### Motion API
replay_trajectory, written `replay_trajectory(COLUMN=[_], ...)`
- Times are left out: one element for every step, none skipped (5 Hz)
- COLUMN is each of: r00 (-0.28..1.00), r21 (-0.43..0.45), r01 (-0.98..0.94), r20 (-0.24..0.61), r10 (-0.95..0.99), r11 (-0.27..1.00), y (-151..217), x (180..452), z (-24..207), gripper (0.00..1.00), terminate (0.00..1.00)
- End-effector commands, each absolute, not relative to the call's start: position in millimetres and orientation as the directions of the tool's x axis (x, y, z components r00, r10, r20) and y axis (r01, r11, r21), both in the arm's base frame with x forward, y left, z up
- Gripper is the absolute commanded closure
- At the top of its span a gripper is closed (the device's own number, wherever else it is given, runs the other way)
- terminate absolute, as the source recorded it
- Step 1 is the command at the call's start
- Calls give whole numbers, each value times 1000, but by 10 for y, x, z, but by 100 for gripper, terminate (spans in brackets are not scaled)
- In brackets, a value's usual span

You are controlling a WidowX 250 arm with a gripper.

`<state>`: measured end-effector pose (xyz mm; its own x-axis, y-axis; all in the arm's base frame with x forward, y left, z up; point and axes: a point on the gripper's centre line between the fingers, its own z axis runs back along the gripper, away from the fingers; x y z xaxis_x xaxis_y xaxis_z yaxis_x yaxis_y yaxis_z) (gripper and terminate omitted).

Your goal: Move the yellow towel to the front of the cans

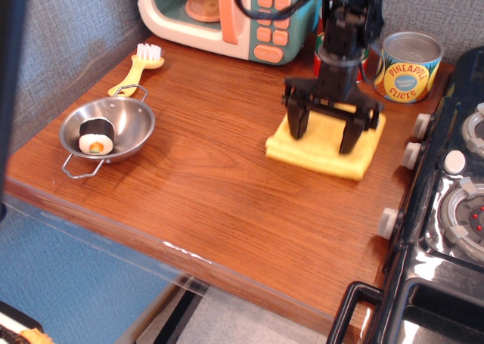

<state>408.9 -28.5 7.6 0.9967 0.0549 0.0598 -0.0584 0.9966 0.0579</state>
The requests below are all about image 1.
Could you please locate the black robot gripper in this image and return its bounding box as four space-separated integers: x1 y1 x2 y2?
282 52 383 155

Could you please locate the yellow towel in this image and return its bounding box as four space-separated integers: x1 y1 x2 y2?
265 112 386 181

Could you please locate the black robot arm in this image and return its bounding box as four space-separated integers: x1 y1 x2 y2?
282 0 383 154

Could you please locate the tomato sauce can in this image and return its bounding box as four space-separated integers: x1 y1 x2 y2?
313 6 370 84

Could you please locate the grey stove knob middle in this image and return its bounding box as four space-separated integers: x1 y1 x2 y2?
402 142 421 170

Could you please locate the grey stove knob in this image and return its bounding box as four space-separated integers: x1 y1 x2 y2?
402 142 421 170
377 208 399 240
412 113 432 140

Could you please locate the grey stove knob rear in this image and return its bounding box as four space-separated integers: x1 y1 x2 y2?
412 113 432 140

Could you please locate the pineapple slices can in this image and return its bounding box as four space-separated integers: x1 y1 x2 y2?
374 32 444 104

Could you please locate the grey stove knob front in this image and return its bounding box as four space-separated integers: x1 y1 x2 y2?
377 208 399 240

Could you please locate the teal toy microwave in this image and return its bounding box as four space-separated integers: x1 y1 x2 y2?
137 0 321 65

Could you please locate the orange toy plate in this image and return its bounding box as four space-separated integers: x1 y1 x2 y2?
185 0 220 23

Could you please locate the yellow dish brush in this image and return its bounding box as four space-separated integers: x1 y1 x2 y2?
107 43 165 97

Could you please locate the black toy stove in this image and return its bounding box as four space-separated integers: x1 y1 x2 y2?
327 47 483 343

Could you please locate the toy sushi roll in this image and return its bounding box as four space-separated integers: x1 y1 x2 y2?
78 118 115 156

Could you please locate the orange black object corner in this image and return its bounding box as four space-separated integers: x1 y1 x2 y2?
1 302 54 343

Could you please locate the steel bowl with handles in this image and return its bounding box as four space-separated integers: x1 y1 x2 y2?
59 84 155 179

